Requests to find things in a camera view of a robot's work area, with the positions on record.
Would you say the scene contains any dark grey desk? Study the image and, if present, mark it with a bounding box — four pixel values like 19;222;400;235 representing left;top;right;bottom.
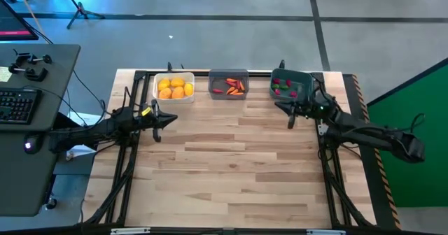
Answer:
0;44;82;218

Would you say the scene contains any black backlit keyboard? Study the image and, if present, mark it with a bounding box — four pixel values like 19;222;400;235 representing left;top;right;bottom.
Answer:
0;87;42;125

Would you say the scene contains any black aluminium table frame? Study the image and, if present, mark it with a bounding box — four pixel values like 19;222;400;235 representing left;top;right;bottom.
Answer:
82;69;377;229

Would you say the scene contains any black computer monitor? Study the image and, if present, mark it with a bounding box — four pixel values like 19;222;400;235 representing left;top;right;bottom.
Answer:
0;0;39;42

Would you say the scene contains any yellow strap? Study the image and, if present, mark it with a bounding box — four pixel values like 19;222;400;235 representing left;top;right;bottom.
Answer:
12;0;46;36

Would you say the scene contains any grey translucent plastic basket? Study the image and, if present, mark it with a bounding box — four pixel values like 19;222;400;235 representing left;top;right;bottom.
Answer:
208;69;250;101

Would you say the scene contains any pale sticky note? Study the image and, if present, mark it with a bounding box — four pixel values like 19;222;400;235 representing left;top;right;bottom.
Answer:
0;66;13;83

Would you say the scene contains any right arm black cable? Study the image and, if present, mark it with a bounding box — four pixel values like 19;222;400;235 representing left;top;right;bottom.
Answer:
314;87;426;138

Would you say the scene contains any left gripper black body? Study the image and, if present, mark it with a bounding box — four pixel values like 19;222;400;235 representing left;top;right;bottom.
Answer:
139;99;162;143

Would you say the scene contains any black computer mouse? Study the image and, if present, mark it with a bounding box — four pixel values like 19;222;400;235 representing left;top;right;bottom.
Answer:
23;136;43;155

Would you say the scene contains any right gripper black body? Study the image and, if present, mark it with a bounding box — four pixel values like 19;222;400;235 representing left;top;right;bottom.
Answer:
287;101;333;129

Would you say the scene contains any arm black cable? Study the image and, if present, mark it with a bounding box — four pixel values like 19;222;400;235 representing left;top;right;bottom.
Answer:
99;86;141;117
314;87;426;138

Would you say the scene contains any green screen panel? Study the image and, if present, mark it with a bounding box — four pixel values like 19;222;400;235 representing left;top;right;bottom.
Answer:
366;57;448;208

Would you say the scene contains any silver metal bracket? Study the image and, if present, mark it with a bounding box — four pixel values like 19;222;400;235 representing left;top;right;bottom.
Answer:
110;227;151;235
306;229;347;235

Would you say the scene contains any black C-clamp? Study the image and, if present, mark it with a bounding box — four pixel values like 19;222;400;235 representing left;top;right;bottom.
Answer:
13;49;53;65
7;64;49;83

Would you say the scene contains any white plastic basket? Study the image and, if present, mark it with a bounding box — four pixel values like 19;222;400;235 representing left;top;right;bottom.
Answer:
152;71;195;105

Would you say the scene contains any black floor cable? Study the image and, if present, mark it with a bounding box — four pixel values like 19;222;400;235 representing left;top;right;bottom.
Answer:
71;69;108;113

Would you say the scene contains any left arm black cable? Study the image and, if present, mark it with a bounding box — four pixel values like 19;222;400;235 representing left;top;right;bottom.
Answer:
99;86;141;117

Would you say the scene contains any dark teal plastic basket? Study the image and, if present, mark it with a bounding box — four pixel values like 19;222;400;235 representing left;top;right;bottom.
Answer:
269;68;314;101

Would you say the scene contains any white paper sheet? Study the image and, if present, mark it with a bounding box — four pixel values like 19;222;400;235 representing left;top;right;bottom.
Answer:
62;112;106;157

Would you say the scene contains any black tripod stand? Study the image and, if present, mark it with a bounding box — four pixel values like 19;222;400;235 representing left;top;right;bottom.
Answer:
57;0;106;30

